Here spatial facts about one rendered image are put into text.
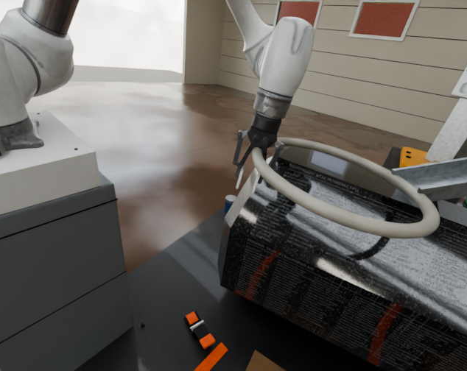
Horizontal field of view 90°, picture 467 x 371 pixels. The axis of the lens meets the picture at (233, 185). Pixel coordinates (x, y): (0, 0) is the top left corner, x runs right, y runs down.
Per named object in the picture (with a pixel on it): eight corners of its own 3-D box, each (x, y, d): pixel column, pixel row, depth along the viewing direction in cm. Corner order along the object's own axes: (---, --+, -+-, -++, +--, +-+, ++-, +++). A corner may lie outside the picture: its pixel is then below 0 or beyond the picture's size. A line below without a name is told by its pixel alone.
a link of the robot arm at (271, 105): (294, 99, 54) (285, 124, 57) (292, 95, 62) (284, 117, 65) (256, 88, 55) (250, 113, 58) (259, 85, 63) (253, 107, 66)
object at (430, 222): (362, 158, 91) (367, 151, 89) (490, 254, 49) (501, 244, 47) (241, 134, 82) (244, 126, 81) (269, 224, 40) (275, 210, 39)
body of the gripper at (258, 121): (251, 112, 58) (241, 146, 63) (284, 121, 58) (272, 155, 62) (254, 107, 65) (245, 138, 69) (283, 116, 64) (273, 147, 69)
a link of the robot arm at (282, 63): (302, 101, 55) (286, 91, 66) (331, 23, 47) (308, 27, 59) (258, 90, 53) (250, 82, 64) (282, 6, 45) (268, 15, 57)
